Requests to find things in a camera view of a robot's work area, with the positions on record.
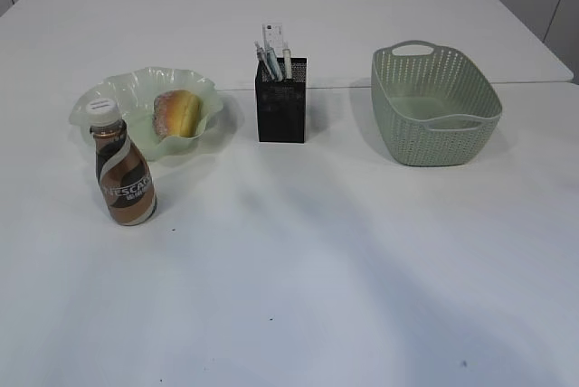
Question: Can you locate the black mesh pen holder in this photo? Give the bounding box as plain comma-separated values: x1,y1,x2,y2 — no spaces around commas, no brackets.
254,57,307,144

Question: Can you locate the clear plastic ruler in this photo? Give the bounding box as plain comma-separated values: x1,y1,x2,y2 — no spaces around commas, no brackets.
261,22,286,58

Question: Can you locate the sugared bread roll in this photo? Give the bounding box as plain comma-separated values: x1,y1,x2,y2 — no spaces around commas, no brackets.
153,90,201,140

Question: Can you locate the white pen grey grip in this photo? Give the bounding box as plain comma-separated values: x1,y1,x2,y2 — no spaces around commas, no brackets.
254,41,277,80

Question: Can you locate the blue clear pen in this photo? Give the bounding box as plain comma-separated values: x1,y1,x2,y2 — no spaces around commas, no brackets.
264,43,284,81

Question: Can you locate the Nescafe coffee bottle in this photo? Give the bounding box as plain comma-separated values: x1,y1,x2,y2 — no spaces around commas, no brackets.
86,98,157,226

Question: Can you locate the green wavy glass plate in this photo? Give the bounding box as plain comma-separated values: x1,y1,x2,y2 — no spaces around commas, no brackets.
69,67,223,161

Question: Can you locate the green plastic woven basket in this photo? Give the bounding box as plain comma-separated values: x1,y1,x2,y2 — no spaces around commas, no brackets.
371,41,503,167

